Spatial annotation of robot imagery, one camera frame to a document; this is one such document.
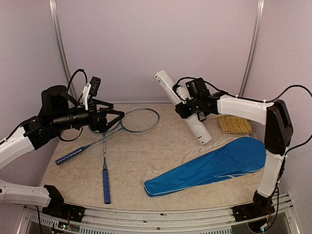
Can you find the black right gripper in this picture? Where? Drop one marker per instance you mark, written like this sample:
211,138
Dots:
184,112

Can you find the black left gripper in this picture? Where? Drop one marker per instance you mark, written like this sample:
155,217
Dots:
100,124

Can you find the white shuttlecock tube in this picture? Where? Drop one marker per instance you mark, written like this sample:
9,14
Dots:
196,127

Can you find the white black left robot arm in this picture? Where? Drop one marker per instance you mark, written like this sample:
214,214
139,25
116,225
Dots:
59,112

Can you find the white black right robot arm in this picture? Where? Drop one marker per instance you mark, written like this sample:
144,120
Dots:
272,114

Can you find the left blue badminton racket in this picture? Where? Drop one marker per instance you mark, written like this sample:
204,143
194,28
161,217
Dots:
81,149

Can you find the blue badminton racket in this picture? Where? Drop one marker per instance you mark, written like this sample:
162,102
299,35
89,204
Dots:
81,149
136,121

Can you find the right blue badminton racket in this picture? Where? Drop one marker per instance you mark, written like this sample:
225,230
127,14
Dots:
136,121

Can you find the blue racket cover bag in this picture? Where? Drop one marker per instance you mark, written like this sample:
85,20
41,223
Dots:
237,158

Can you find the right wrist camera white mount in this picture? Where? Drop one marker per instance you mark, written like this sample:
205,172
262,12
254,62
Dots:
181,92

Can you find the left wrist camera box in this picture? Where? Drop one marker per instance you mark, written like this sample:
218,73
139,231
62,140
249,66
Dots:
95,84

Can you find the left aluminium corner post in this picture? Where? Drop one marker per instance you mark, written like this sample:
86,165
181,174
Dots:
57,29

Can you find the aluminium corner post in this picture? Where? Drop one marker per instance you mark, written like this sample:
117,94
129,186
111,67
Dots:
253,46
57,29

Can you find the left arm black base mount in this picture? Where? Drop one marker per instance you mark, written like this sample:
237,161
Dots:
58,208

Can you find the right aluminium corner post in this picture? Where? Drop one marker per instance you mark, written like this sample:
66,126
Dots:
253,46

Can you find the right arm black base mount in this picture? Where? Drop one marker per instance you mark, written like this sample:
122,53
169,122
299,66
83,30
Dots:
260,206

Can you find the aluminium front rail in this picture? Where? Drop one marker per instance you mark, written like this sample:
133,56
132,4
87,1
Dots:
221,220

